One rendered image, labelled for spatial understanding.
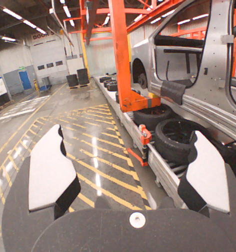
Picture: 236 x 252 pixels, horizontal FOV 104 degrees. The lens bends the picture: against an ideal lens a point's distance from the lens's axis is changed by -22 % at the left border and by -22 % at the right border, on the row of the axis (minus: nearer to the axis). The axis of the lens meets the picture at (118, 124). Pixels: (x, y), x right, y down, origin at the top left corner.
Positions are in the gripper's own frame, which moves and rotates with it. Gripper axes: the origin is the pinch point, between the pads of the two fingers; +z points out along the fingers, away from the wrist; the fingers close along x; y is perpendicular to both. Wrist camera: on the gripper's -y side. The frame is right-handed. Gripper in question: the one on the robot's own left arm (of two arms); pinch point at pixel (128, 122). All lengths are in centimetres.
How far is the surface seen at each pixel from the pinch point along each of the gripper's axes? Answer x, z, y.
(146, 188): 33, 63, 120
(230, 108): 83, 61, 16
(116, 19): -10, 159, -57
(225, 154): 100, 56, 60
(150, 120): 44, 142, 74
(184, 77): 105, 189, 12
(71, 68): -401, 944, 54
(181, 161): 66, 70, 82
